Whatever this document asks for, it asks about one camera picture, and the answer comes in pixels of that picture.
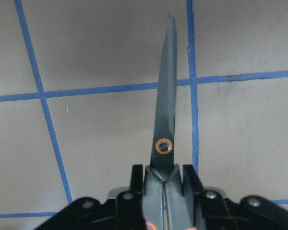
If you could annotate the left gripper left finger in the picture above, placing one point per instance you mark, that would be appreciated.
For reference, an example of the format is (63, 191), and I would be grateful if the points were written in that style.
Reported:
(123, 212)

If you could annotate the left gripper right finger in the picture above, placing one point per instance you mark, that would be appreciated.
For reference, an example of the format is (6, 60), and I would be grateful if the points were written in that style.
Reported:
(208, 209)

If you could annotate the orange grey scissors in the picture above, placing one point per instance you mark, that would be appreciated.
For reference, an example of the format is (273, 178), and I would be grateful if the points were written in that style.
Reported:
(163, 201)

